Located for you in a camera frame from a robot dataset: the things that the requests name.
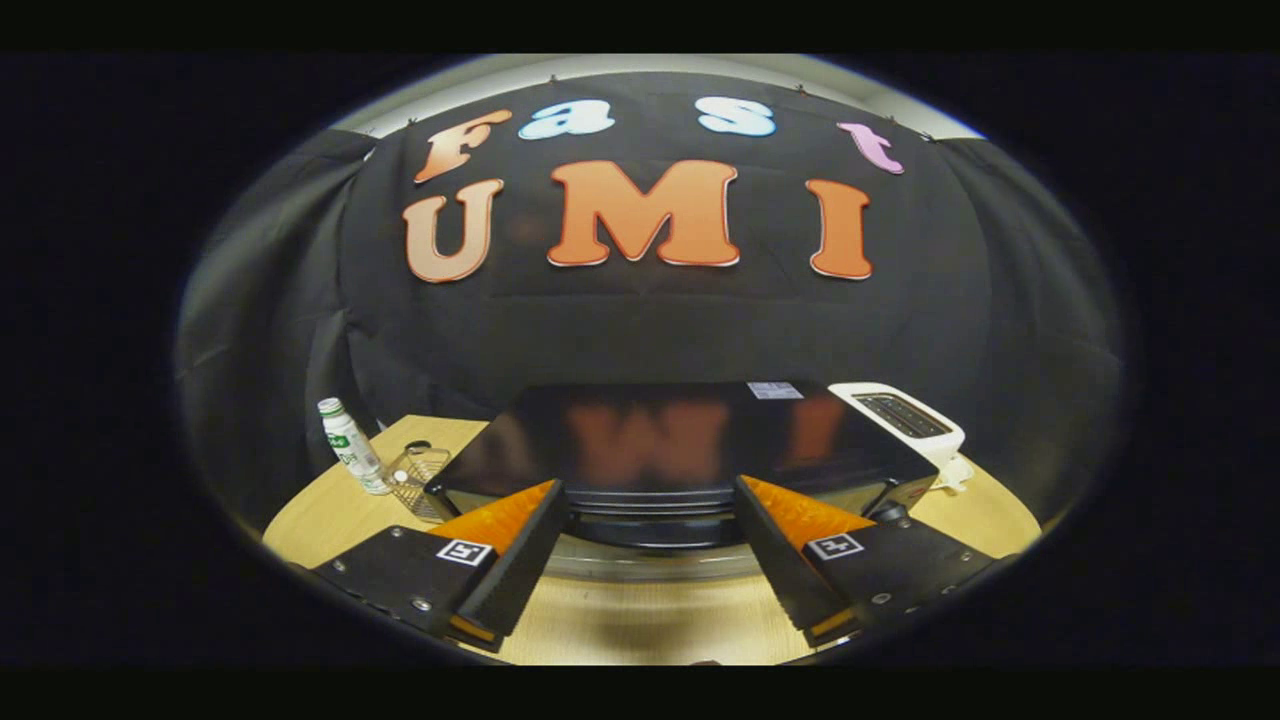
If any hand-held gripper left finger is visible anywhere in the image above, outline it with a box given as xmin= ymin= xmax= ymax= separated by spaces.
xmin=312 ymin=479 xmax=569 ymax=653

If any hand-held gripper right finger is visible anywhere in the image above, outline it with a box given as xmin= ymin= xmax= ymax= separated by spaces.
xmin=733 ymin=475 xmax=1001 ymax=647

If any black toaster oven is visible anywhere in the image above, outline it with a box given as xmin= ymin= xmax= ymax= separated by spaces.
xmin=424 ymin=379 xmax=942 ymax=583

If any white pop-up toaster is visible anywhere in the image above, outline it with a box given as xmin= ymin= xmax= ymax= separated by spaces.
xmin=827 ymin=381 xmax=968 ymax=492

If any white bottle with green label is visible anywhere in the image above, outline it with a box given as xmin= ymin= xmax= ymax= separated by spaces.
xmin=316 ymin=397 xmax=394 ymax=497

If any wire mesh basket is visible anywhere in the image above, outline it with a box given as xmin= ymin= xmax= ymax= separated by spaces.
xmin=382 ymin=444 xmax=454 ymax=525

